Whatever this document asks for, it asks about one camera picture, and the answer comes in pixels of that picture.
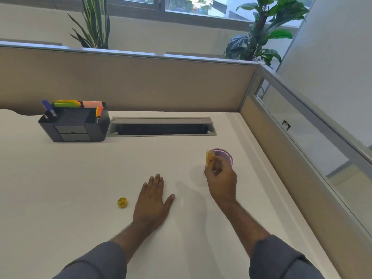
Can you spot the window frame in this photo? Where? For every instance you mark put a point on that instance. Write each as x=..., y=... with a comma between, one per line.
x=162, y=8

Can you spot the black desk organizer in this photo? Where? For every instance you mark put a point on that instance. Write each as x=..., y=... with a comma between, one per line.
x=75, y=124

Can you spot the person's right fingers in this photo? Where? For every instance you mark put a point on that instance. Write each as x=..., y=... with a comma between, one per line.
x=216, y=167

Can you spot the person's left thumb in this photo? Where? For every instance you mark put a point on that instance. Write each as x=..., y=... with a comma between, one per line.
x=170, y=201

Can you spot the broad leaf plant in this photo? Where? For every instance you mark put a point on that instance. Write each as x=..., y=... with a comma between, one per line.
x=261, y=29

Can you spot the person's left middle finger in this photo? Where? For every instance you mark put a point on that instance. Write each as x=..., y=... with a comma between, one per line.
x=157, y=183

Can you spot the person's right hand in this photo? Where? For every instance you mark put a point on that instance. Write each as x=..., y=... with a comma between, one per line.
x=222, y=183

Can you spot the yellow highlighter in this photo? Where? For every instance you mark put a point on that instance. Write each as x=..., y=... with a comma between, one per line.
x=68, y=101

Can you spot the small yellow tape roll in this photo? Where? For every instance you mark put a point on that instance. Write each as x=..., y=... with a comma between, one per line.
x=122, y=202

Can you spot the yellow pen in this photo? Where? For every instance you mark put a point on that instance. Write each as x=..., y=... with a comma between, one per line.
x=97, y=112

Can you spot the glass side partition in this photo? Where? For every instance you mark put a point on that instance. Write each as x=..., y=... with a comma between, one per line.
x=311, y=136

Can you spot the green highlighter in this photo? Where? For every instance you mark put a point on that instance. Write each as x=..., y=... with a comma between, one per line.
x=66, y=105

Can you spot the person's right forearm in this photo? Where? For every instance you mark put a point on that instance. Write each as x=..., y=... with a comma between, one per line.
x=261, y=241

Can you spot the person's left hand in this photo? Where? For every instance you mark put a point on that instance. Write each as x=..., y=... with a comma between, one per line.
x=151, y=203

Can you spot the snake plant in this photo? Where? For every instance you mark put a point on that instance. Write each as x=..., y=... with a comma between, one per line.
x=93, y=24

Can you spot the beige desk partition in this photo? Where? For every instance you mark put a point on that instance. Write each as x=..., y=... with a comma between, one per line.
x=128, y=81

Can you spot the pink sticky notes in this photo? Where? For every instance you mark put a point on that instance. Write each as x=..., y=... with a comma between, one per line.
x=91, y=104

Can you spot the person's left forearm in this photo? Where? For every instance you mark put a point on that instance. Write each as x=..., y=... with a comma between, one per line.
x=116, y=252

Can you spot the purple marker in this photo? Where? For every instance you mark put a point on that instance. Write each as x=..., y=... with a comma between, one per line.
x=48, y=108

